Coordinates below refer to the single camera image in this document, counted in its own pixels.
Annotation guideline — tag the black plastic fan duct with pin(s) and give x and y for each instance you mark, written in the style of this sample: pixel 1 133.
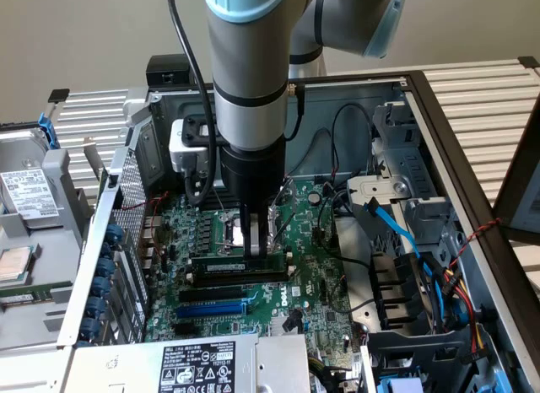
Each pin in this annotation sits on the black plastic fan duct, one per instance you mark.
pixel 396 283

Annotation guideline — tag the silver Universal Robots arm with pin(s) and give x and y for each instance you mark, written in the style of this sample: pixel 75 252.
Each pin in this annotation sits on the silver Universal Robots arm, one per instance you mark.
pixel 244 51

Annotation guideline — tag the silver CPU chip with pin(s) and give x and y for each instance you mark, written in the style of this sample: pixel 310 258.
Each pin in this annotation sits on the silver CPU chip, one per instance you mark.
pixel 14 264

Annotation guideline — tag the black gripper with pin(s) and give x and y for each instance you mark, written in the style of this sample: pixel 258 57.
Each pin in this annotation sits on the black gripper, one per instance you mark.
pixel 253 178

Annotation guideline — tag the silver hard disk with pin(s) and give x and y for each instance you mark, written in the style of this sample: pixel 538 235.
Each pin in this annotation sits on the silver hard disk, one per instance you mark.
pixel 29 190

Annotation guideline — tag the silver power supply unit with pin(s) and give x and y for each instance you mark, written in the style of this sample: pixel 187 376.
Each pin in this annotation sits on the silver power supply unit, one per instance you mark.
pixel 126 367

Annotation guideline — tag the grey parts rack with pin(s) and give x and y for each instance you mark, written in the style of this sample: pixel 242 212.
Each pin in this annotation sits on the grey parts rack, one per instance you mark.
pixel 59 249

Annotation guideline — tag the blue expansion slot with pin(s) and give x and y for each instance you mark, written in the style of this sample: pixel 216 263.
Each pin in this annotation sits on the blue expansion slot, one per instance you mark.
pixel 211 310

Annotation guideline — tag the round coin cell battery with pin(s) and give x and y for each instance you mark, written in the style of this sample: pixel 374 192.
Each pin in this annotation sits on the round coin cell battery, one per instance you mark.
pixel 313 196

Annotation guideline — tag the black table end cap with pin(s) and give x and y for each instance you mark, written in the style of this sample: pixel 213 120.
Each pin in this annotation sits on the black table end cap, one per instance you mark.
pixel 59 95
pixel 529 62

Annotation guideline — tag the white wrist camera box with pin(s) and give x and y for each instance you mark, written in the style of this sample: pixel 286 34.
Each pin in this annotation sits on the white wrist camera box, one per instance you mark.
pixel 185 157

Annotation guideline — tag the small silver chipset heatsink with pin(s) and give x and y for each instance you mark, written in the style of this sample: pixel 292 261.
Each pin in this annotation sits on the small silver chipset heatsink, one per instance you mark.
pixel 278 325

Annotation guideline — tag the open grey PC case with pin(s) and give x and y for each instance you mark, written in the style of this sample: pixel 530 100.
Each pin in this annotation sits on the open grey PC case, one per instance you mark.
pixel 346 93

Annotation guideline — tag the short black expansion slot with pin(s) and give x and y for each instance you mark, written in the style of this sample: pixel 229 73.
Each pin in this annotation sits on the short black expansion slot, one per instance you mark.
pixel 187 330

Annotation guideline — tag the green Dell motherboard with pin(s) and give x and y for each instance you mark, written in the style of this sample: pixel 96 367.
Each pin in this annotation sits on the green Dell motherboard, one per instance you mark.
pixel 304 249

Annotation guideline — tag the silver disk bay bracket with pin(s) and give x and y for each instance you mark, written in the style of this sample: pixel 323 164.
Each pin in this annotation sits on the silver disk bay bracket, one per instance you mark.
pixel 379 186

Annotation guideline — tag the silver socket cover frame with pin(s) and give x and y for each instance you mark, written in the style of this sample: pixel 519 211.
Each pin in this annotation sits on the silver socket cover frame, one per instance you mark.
pixel 290 190

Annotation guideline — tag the RAM slot white latches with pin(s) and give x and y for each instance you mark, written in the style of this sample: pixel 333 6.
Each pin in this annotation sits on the RAM slot white latches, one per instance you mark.
pixel 242 282

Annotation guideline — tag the blue plastic disk caddy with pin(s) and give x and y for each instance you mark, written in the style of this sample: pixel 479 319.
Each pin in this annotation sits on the blue plastic disk caddy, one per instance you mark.
pixel 46 127

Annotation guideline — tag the perforated metal disk bay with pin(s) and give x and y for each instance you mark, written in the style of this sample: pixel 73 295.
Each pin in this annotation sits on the perforated metal disk bay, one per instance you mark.
pixel 422 165

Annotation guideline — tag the dark framed leaning panel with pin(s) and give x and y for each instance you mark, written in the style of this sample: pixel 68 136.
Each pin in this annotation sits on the dark framed leaning panel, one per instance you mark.
pixel 512 190

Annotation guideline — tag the black box device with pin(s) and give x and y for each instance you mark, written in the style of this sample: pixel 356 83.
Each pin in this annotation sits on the black box device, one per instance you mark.
pixel 169 68

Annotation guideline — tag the green RAM stick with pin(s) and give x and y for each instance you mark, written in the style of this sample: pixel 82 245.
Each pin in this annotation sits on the green RAM stick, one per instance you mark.
pixel 219 267
pixel 25 296

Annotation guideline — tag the metal CPU socket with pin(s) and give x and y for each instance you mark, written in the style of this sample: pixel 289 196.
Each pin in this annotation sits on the metal CPU socket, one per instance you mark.
pixel 232 237

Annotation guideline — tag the long black expansion slot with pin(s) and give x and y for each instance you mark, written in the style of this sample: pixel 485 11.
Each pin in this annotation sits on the long black expansion slot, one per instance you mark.
pixel 211 294

